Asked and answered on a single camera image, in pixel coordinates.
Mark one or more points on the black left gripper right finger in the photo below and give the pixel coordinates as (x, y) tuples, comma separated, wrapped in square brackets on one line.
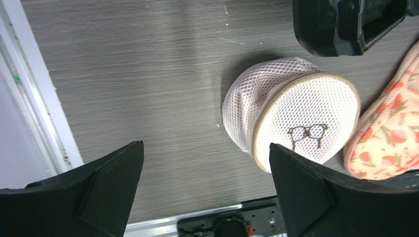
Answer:
[(317, 201)]

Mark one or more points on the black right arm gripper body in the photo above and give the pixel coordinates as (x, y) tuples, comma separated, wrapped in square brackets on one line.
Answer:
[(332, 28)]

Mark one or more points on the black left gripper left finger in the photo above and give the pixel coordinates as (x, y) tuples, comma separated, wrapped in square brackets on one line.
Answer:
[(93, 200)]

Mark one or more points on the floral mesh laundry bag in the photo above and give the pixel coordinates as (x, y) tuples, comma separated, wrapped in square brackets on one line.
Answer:
[(386, 140)]

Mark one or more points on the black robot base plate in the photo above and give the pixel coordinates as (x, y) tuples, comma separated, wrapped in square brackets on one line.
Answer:
[(255, 218)]

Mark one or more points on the aluminium frame rail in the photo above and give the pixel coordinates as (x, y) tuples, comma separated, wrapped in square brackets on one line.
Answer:
[(28, 81)]

